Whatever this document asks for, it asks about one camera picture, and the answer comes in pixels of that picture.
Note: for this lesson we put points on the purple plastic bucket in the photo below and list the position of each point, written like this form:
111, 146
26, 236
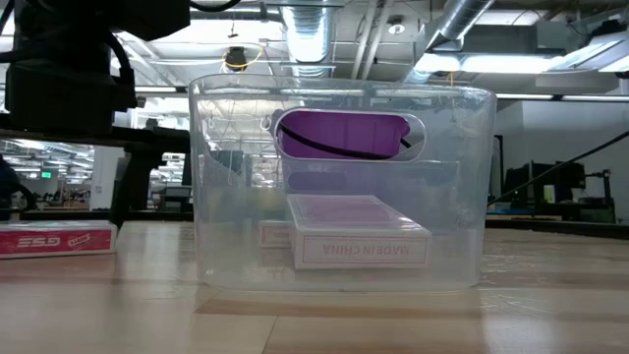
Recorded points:
344, 133

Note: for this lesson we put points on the black monitors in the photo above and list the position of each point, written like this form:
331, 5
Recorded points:
545, 182

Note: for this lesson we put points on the round ceiling fixture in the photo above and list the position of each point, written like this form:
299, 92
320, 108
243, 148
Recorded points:
396, 28

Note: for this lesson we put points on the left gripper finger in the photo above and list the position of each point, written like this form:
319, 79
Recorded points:
132, 187

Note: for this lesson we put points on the black ceiling camera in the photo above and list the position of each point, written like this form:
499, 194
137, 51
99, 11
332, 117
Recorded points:
236, 56

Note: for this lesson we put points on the black stand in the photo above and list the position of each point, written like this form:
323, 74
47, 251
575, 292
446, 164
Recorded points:
608, 192

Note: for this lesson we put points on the white pillar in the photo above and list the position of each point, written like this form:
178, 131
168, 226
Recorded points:
103, 177

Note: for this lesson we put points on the person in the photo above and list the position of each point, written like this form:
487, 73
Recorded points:
7, 184

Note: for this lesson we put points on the slanted silver spiral duct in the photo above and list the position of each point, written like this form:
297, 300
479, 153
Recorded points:
462, 17

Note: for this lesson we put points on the green exit sign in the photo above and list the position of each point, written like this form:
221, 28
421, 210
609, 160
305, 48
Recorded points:
46, 174

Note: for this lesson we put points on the long ceiling light panel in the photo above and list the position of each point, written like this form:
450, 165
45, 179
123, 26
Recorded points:
491, 63

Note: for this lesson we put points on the wide silver spiral duct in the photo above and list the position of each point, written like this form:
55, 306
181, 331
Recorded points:
307, 34

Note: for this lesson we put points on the clear plastic bin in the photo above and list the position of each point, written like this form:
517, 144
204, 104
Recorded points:
344, 280

